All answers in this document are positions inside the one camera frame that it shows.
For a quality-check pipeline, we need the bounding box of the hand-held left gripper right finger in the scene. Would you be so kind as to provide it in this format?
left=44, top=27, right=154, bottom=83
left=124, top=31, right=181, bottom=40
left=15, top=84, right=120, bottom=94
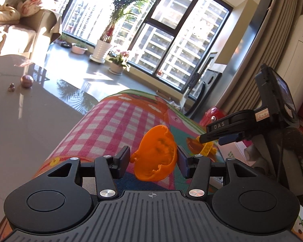
left=178, top=147, right=258, bottom=199

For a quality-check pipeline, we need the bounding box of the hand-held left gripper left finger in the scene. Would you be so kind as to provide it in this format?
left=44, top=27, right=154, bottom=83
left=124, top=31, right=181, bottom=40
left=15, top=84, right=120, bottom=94
left=47, top=146, right=131, bottom=199

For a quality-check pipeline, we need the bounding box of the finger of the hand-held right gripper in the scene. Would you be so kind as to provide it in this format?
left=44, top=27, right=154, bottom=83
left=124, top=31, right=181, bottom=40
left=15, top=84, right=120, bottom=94
left=199, top=130, right=246, bottom=146

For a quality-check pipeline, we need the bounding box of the orange plastic pumpkin bowl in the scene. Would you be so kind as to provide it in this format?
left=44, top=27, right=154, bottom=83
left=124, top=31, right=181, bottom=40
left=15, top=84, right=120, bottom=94
left=130, top=125, right=179, bottom=182

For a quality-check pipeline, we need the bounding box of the person's right forearm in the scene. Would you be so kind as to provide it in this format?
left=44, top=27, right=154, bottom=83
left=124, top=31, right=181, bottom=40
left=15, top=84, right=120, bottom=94
left=281, top=127, right=303, bottom=207

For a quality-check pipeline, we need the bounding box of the white box with green print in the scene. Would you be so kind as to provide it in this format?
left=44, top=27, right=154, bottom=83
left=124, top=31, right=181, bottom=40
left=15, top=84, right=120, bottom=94
left=218, top=141, right=253, bottom=167

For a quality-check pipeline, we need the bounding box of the orange translucent plastic piece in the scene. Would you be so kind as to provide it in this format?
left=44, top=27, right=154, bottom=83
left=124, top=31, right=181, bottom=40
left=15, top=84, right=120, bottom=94
left=186, top=137, right=205, bottom=155

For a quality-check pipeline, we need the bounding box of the yellow plastic toy piece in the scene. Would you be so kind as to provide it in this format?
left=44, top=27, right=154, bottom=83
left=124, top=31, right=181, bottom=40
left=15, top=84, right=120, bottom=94
left=196, top=141, right=218, bottom=157

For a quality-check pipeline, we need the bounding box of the colourful play mat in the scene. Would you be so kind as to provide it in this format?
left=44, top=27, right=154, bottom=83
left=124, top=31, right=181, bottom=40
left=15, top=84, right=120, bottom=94
left=0, top=89, right=303, bottom=242

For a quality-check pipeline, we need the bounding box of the white standing air conditioner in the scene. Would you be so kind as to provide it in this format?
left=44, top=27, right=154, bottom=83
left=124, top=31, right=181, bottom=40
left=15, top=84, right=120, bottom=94
left=277, top=10, right=303, bottom=122

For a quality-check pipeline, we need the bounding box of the beige curtain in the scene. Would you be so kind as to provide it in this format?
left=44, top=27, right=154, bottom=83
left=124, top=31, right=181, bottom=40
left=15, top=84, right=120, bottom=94
left=216, top=0, right=303, bottom=122

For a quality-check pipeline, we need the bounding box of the black floor appliance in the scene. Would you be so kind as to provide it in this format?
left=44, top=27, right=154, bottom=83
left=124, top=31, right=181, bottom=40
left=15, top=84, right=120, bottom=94
left=186, top=52, right=222, bottom=99

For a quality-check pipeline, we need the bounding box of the potted flowering plant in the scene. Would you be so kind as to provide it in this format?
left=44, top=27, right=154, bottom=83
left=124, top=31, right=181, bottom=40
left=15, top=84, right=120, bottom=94
left=108, top=50, right=132, bottom=76

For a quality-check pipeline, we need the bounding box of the black framed window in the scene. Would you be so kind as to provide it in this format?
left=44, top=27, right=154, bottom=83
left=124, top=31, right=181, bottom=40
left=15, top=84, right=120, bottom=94
left=61, top=0, right=234, bottom=94

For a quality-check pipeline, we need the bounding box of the white oblong planter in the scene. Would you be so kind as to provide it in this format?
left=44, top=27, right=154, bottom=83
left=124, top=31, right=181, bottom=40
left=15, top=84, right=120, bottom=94
left=71, top=42, right=88, bottom=55

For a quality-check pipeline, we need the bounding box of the reddish round ball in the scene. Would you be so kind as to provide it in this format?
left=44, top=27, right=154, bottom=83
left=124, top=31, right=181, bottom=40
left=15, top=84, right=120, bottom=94
left=20, top=75, right=34, bottom=89

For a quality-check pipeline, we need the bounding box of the tall potted plant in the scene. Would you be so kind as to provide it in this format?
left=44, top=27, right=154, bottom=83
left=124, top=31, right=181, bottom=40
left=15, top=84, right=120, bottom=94
left=89, top=0, right=165, bottom=63

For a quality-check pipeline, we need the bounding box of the beige sofa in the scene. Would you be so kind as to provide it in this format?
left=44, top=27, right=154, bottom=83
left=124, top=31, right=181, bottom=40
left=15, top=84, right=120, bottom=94
left=0, top=0, right=64, bottom=61

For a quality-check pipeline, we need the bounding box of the floral pillow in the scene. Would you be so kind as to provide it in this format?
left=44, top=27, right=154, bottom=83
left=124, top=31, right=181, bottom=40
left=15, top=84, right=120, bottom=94
left=21, top=0, right=45, bottom=19

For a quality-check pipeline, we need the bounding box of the cream blanket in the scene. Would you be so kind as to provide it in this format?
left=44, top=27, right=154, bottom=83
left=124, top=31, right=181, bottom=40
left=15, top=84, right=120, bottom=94
left=0, top=0, right=22, bottom=27

